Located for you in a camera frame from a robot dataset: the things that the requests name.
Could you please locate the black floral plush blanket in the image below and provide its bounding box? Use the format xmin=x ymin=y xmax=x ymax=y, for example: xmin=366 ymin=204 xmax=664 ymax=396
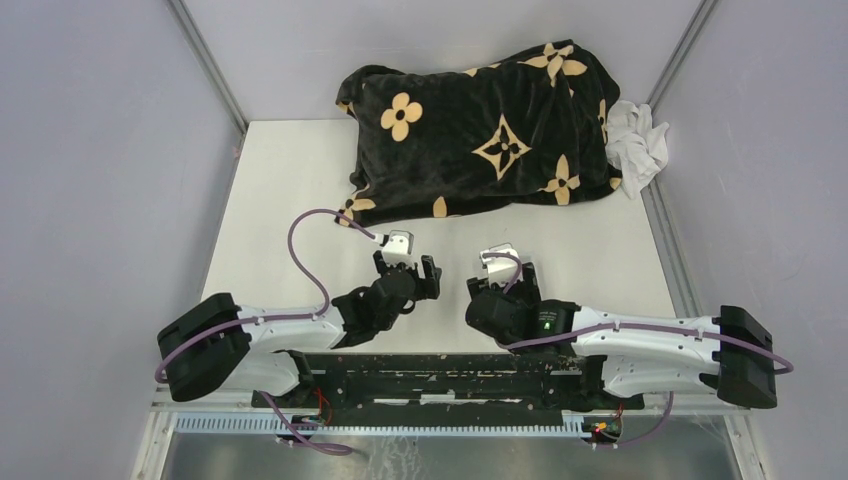
xmin=336 ymin=40 xmax=623 ymax=227

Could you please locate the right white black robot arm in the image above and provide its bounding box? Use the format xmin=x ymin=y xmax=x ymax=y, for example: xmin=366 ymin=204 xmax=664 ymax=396
xmin=465 ymin=263 xmax=789 ymax=409

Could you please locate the light blue slotted rail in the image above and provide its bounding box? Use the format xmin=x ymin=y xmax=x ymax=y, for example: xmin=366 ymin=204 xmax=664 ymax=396
xmin=173 ymin=413 xmax=587 ymax=439

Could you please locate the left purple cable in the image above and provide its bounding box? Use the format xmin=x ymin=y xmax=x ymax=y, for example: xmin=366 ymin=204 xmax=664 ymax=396
xmin=154 ymin=209 xmax=387 ymax=385

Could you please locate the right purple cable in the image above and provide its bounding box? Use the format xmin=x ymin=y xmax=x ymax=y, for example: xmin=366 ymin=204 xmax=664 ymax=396
xmin=483 ymin=251 xmax=795 ymax=377

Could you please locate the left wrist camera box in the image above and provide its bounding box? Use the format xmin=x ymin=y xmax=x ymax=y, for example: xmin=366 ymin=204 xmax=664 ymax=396
xmin=381 ymin=230 xmax=414 ymax=265

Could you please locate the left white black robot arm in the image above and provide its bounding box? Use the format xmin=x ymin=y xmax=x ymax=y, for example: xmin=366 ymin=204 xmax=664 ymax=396
xmin=155 ymin=253 xmax=442 ymax=407

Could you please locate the white crumpled cloth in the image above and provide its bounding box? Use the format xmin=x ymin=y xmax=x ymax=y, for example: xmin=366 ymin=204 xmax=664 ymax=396
xmin=606 ymin=100 xmax=670 ymax=200

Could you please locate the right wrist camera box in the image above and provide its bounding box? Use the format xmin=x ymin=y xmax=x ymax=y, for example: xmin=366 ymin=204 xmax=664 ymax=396
xmin=479 ymin=243 xmax=521 ymax=287

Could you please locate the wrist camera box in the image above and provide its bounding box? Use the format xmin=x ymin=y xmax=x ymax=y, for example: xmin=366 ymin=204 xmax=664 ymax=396
xmin=479 ymin=243 xmax=521 ymax=287
xmin=381 ymin=230 xmax=414 ymax=265

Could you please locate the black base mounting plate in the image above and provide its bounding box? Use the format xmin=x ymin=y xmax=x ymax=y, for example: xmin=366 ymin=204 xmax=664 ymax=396
xmin=276 ymin=353 xmax=645 ymax=427

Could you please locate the purple cable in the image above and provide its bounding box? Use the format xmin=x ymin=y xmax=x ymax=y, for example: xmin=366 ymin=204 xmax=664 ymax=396
xmin=154 ymin=209 xmax=387 ymax=385
xmin=483 ymin=251 xmax=795 ymax=377

